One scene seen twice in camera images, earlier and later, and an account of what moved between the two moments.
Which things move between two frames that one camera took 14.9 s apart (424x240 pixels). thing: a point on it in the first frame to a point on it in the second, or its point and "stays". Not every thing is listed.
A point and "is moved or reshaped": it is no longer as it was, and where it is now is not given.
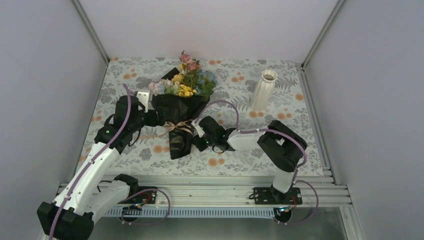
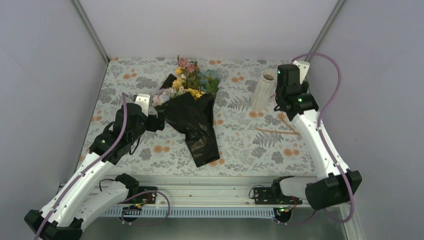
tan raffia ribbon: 182,124 is moved or reshaped
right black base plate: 270,196 stays
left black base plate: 146,197 stays
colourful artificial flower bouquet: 191,81 is moved or reshaped
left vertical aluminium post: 79,10 stays
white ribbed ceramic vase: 264,90 stays
